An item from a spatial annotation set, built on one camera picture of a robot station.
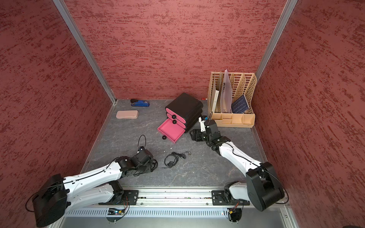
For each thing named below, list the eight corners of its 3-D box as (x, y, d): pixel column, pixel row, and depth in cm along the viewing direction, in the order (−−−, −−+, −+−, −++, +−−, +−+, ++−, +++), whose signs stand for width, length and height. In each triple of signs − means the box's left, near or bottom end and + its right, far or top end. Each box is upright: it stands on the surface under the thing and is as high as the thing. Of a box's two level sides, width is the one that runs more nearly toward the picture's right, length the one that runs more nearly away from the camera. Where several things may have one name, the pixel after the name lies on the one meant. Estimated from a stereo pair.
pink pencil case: (116, 118, 111) (114, 116, 108) (119, 112, 115) (117, 110, 113) (137, 119, 111) (136, 116, 108) (139, 112, 115) (138, 110, 113)
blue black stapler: (131, 106, 119) (129, 101, 116) (132, 102, 122) (131, 98, 118) (148, 106, 119) (147, 102, 115) (149, 103, 121) (148, 99, 117)
